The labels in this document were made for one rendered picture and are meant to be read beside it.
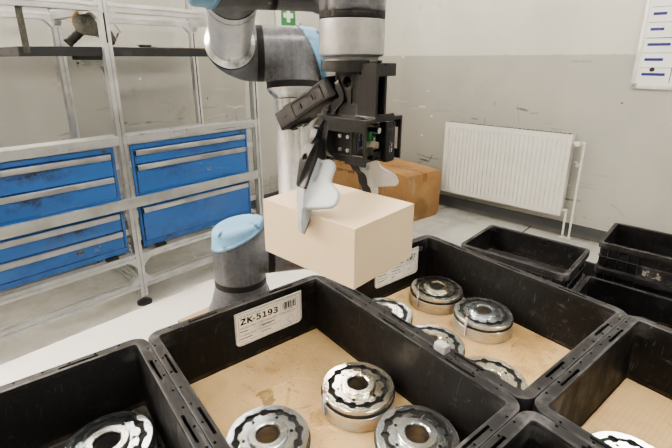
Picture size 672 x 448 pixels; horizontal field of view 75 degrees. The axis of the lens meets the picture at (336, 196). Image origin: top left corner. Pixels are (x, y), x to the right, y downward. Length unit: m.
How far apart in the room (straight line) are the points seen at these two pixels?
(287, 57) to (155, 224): 1.80
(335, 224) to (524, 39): 3.33
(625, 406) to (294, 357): 0.49
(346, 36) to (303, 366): 0.50
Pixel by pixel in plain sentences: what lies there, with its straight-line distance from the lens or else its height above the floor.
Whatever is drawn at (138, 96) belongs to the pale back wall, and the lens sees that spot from 3.38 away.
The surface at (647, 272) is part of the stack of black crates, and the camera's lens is 2.08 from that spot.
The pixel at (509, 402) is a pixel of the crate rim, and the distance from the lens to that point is 0.58.
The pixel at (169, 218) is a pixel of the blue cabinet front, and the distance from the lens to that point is 2.62.
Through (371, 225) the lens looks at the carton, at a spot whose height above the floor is 1.12.
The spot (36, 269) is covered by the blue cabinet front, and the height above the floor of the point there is 0.37.
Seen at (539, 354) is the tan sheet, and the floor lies 0.83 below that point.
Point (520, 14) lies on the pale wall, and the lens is 3.78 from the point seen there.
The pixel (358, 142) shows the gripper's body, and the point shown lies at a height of 1.21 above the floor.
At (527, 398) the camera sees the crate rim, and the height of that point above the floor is 0.93.
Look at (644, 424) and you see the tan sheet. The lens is 0.78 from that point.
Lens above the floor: 1.30
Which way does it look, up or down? 18 degrees down
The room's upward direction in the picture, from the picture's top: straight up
